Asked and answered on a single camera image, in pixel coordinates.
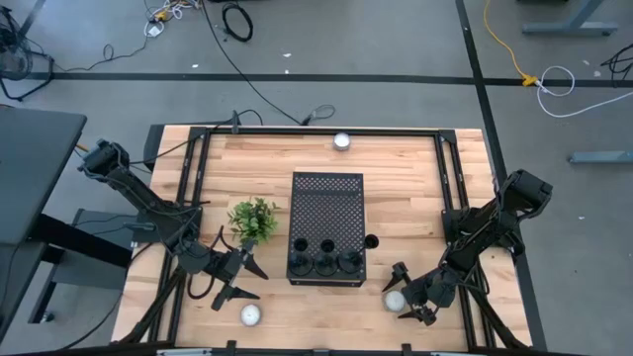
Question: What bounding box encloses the artificial green plant white pot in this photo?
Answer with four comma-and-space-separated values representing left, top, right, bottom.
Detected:
226, 196, 281, 247

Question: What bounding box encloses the grey table foot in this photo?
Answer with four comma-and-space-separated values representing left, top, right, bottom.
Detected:
567, 149, 633, 165

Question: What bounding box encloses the black perforated metal shelf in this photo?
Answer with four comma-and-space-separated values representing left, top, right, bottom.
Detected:
286, 171, 368, 289

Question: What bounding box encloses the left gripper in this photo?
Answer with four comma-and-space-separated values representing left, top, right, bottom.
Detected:
204, 240, 270, 312

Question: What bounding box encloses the black candle stick holder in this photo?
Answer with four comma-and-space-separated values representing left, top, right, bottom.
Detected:
314, 238, 340, 278
338, 233, 381, 275
287, 237, 315, 278

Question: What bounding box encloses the thin black floor cable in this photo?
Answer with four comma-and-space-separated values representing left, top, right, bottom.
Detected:
52, 35, 149, 73

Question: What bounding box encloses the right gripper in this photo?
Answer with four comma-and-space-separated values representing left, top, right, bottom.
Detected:
381, 261, 449, 327

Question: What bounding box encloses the black box on table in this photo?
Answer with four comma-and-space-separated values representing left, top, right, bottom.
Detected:
142, 123, 167, 172

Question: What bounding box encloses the black coiled floor cable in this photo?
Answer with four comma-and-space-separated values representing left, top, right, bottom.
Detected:
221, 2, 254, 44

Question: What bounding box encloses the white floor cable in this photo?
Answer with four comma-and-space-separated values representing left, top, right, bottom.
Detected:
536, 65, 633, 119

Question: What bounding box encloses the dark grey desk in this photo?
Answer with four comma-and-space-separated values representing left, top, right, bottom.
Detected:
0, 105, 135, 342

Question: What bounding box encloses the dark red arm cable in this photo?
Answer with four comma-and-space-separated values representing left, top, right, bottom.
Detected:
185, 224, 239, 302

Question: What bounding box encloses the black floor fan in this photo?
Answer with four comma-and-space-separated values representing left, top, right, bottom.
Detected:
0, 5, 55, 103

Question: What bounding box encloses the black cable on table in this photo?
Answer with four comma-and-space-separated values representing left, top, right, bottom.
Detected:
129, 109, 263, 167

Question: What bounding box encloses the grey table leg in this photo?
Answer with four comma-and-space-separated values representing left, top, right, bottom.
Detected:
521, 0, 620, 37

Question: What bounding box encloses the long black floor cable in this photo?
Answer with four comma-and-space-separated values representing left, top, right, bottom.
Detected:
200, 0, 304, 126

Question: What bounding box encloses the yellow extension cable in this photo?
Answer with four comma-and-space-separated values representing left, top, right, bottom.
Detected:
483, 0, 540, 88

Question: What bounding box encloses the black cable bundle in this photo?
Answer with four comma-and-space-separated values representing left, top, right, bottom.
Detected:
599, 42, 633, 83

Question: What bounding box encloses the white yellow cable bundle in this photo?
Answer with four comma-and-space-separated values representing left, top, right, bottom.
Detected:
142, 0, 203, 39

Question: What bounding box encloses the grey looped cable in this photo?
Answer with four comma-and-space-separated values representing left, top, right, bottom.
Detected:
299, 103, 336, 126

